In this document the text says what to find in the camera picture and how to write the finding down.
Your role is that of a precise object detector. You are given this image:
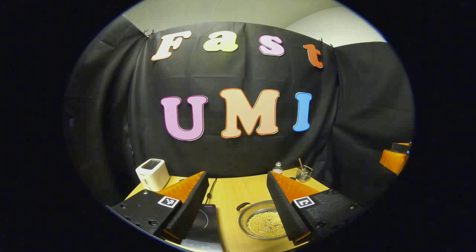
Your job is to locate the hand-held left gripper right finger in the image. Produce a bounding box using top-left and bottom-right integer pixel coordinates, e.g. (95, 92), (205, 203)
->
(266, 171), (369, 246)

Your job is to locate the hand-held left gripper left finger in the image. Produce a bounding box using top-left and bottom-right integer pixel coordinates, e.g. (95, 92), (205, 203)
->
(112, 171), (210, 245)

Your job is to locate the black induction cooktop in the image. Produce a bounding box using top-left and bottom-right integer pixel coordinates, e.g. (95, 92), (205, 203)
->
(181, 204), (223, 252)

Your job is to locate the pile of yellow beans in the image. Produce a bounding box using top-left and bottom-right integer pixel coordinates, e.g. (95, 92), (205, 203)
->
(246, 211), (287, 238)

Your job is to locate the steel pot with black handles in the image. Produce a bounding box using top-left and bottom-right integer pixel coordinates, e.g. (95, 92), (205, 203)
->
(237, 200), (290, 240)

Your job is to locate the clear glass cup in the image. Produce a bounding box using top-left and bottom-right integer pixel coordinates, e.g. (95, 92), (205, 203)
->
(296, 165), (313, 183)

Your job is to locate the white toaster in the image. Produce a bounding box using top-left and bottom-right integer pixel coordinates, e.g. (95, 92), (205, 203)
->
(135, 158), (170, 192)

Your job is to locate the black backdrop cloth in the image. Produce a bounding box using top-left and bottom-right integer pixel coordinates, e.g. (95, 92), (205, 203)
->
(64, 15), (415, 208)

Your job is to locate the black power cable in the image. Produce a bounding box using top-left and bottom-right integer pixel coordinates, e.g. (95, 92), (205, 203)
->
(206, 178), (218, 204)

